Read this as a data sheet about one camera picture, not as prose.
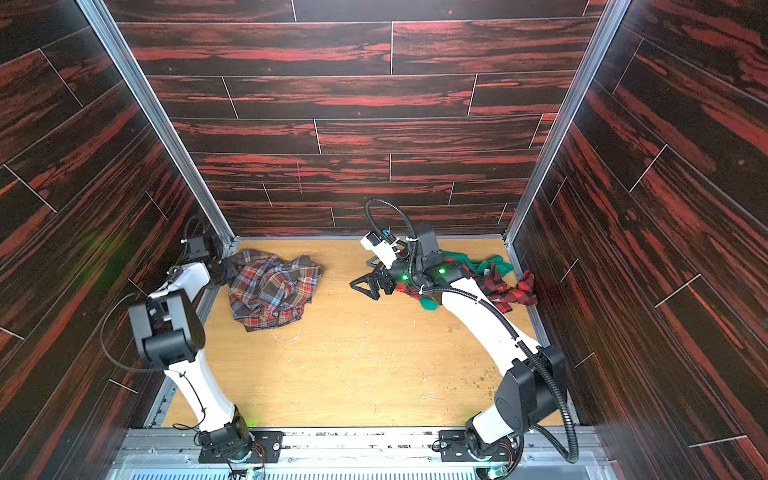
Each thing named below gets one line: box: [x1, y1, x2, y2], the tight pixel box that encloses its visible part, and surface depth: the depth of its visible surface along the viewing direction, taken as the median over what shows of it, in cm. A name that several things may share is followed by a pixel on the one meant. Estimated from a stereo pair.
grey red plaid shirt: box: [223, 250, 325, 332], surface depth 98 cm
